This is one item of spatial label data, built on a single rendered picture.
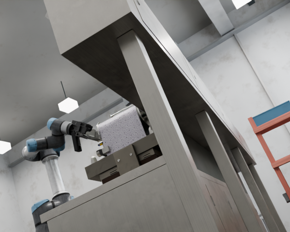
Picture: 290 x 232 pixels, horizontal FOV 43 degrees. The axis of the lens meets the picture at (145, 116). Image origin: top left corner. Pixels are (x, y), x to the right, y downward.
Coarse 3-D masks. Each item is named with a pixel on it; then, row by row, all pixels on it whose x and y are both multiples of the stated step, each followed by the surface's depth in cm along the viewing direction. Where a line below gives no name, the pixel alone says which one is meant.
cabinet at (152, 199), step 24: (120, 192) 154; (144, 192) 150; (168, 192) 146; (216, 192) 211; (72, 216) 160; (96, 216) 155; (120, 216) 151; (144, 216) 147; (168, 216) 143; (240, 216) 250
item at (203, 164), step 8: (184, 136) 206; (192, 144) 218; (192, 152) 205; (200, 152) 229; (208, 152) 259; (200, 160) 216; (208, 160) 242; (200, 168) 203; (208, 168) 227; (216, 168) 258; (216, 176) 242
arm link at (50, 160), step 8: (40, 152) 245; (48, 152) 246; (56, 152) 249; (40, 160) 248; (48, 160) 244; (56, 160) 247; (48, 168) 242; (56, 168) 242; (48, 176) 241; (56, 176) 239; (56, 184) 236; (56, 192) 233; (64, 192) 232; (56, 200) 229; (64, 200) 229
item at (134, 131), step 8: (128, 128) 189; (136, 128) 188; (112, 136) 192; (120, 136) 190; (128, 136) 188; (136, 136) 186; (144, 136) 185; (104, 144) 192; (112, 144) 191; (120, 144) 189; (128, 144) 187; (112, 152) 189
